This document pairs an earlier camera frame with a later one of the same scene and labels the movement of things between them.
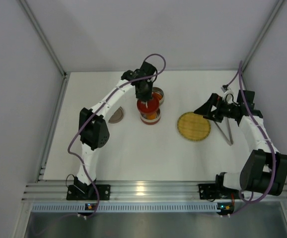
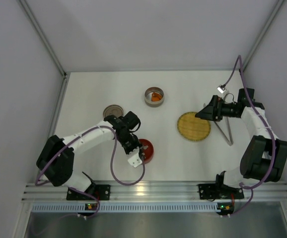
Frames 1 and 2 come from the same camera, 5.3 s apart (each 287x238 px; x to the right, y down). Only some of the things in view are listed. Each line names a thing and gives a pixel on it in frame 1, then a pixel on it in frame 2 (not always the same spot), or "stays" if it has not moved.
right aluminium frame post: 263,32 stays
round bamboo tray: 193,127 stays
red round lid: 149,106 to 147,149
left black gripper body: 144,95 to 132,147
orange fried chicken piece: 159,96 stays
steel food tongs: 229,143 stays
